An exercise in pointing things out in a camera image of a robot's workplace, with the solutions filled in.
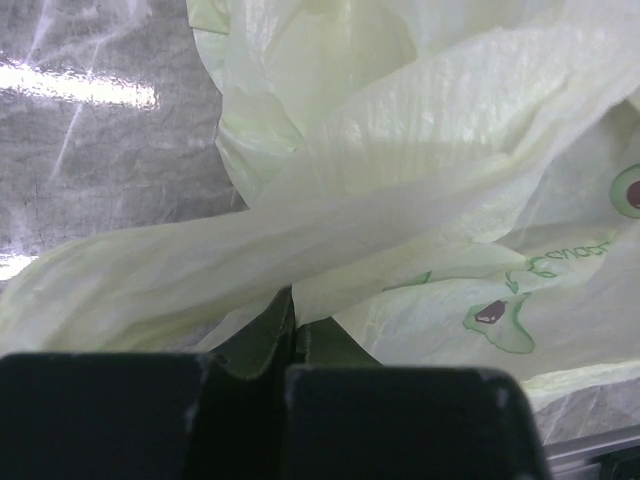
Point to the light green plastic bag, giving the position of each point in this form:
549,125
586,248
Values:
446,179

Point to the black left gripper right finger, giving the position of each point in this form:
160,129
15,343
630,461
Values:
349,417

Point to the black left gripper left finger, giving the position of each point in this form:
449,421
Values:
213,415

